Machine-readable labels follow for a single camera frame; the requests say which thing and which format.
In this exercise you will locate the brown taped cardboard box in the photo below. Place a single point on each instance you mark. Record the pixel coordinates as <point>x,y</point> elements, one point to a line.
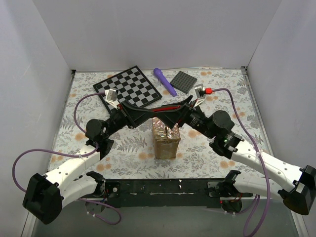
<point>166,140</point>

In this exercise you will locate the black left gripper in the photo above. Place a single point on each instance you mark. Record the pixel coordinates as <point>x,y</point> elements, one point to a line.
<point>125,114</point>

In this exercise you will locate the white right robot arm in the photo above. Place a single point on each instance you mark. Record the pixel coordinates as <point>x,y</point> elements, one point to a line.
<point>294,186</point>

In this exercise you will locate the purple cylindrical handle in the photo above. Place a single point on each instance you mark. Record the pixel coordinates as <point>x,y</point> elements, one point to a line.
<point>158,73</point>

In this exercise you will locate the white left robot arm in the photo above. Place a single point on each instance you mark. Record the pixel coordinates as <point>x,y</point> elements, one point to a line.
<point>46,195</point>

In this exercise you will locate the black white checkerboard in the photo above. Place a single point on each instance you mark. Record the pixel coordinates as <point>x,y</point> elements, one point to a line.
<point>131,85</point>

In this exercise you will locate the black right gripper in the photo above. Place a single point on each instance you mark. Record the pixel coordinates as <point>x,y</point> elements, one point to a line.
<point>187,114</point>

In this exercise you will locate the dark grey studded plate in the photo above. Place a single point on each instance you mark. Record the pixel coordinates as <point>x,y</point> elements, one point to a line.
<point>183,82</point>

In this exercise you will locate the red black utility knife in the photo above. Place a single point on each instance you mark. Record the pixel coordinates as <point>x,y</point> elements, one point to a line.
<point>165,108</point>

